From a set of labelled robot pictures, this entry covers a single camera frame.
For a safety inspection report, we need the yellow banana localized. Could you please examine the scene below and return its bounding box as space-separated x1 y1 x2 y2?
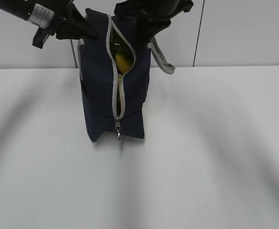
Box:
115 53 133 74

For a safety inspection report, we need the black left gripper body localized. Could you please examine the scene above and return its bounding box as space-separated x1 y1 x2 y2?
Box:
31 0 73 49

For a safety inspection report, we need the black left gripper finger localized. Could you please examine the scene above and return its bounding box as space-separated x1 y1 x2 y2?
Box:
55 18 84 40
70 3 99 40

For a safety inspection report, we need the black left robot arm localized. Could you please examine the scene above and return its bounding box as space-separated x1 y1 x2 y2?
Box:
0 0 99 49

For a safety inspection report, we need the navy blue lunch bag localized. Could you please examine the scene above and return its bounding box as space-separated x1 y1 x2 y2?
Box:
78 8 175 142

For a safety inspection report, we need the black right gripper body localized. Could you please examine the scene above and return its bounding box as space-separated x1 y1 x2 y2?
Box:
114 0 194 24

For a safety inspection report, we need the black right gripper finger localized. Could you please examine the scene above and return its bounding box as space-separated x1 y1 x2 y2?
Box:
141 19 171 43

